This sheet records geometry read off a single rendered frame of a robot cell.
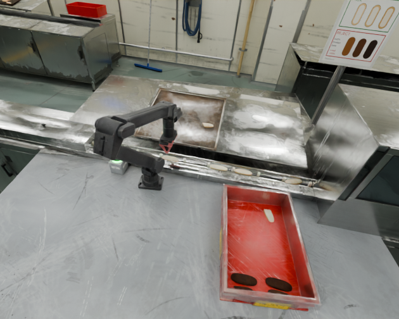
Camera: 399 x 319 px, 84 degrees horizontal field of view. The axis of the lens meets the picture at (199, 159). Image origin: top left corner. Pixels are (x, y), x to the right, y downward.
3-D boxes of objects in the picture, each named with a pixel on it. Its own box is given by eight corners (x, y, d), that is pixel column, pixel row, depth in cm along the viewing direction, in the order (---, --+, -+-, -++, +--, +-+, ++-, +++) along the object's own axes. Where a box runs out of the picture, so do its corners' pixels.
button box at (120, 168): (110, 176, 122) (106, 162, 114) (117, 167, 127) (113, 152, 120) (125, 180, 121) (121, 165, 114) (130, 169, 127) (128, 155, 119)
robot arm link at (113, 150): (80, 152, 71) (106, 162, 68) (97, 112, 72) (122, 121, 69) (144, 168, 114) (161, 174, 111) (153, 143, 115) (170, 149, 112)
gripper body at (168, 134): (177, 133, 121) (177, 121, 116) (171, 143, 113) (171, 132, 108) (165, 131, 121) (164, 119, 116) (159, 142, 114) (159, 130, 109)
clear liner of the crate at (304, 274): (216, 303, 78) (220, 294, 71) (219, 194, 114) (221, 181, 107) (311, 315, 77) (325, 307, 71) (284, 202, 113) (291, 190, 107)
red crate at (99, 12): (67, 14, 357) (64, 4, 349) (79, 10, 384) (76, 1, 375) (98, 18, 356) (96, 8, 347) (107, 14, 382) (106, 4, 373)
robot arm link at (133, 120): (94, 132, 74) (121, 142, 71) (94, 116, 71) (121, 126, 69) (161, 109, 111) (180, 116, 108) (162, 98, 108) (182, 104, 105)
